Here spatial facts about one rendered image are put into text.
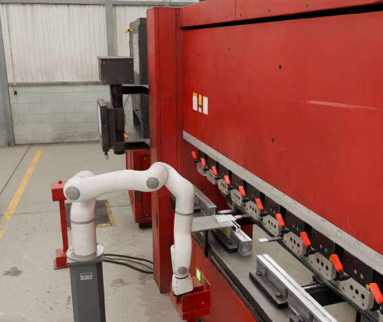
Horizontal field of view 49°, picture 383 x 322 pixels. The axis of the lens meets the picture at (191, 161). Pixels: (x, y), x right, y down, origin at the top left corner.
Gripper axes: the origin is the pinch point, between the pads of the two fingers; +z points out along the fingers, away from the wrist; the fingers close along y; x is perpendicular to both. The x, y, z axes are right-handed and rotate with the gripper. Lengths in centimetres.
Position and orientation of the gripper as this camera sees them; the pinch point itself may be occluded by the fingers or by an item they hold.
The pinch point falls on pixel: (183, 299)
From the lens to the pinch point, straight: 234.2
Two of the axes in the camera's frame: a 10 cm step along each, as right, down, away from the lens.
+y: -9.4, 1.7, -3.0
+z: 0.8, 9.5, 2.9
